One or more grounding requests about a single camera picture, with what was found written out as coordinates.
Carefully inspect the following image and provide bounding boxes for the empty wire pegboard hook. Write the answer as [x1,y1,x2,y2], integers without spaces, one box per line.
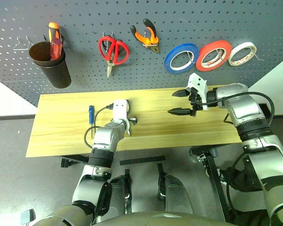
[13,36,34,51]

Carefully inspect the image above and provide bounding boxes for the red handled scissors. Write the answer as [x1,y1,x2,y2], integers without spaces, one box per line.
[98,35,131,80]

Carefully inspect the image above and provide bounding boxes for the blue handled screwdriver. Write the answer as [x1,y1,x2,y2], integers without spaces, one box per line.
[88,105,95,140]

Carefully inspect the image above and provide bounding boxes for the black cup holder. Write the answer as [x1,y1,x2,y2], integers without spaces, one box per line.
[28,41,72,89]

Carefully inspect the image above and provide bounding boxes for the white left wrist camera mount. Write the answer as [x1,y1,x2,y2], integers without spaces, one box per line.
[112,99,130,121]

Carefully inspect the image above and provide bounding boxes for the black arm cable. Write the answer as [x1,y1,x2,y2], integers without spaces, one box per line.
[83,105,114,148]
[201,91,275,129]

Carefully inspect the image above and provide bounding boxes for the orange black pliers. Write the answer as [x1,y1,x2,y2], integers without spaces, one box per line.
[130,18,161,55]

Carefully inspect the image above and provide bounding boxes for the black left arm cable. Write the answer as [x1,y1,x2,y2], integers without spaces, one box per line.
[83,105,114,148]

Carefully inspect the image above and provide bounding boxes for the metal scissors hook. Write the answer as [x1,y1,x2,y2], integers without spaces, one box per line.
[102,31,116,52]

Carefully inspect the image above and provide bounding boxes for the grey perforated pegboard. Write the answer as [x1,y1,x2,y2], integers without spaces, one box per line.
[0,0,283,108]

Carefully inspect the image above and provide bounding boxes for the orange black handled screwdriver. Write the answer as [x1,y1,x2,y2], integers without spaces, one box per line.
[47,22,61,46]

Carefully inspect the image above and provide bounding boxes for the black table frame leg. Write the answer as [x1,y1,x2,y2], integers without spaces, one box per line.
[189,144,231,223]

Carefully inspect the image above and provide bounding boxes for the red tape roll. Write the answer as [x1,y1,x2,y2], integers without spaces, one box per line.
[195,40,233,72]

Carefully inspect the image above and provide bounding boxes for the grey robot torso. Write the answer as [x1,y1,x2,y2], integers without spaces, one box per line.
[34,204,231,226]

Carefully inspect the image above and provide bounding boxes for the dark grey rounded shape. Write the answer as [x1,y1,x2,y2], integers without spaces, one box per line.
[108,168,133,215]
[157,163,194,215]

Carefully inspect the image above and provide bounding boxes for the white tape roll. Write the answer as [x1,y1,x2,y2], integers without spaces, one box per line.
[228,41,258,67]

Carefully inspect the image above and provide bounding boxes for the red handled screwdriver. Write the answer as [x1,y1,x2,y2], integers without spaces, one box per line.
[50,37,63,62]

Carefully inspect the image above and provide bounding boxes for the blue tape roll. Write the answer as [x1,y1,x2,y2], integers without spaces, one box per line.
[164,42,200,75]

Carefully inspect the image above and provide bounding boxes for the black table frame bracket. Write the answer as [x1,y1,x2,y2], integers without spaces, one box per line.
[60,154,90,169]

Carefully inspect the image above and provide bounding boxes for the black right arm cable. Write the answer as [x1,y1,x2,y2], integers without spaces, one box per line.
[201,91,275,129]

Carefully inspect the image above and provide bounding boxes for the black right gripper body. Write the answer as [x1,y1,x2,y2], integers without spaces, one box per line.
[185,87,203,117]

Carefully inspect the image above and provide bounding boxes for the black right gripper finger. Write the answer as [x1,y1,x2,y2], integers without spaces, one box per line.
[167,107,192,116]
[172,89,191,98]

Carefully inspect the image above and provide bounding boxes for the metal pliers hook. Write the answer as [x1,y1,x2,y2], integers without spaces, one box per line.
[143,26,159,48]

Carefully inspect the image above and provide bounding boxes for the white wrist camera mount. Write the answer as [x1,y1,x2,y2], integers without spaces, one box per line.
[187,73,208,111]
[112,99,130,121]

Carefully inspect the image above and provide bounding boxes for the thin wire tape hook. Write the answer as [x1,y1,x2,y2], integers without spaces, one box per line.
[250,48,265,63]

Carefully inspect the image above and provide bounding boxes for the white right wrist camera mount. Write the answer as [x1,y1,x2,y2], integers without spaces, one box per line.
[187,73,208,111]

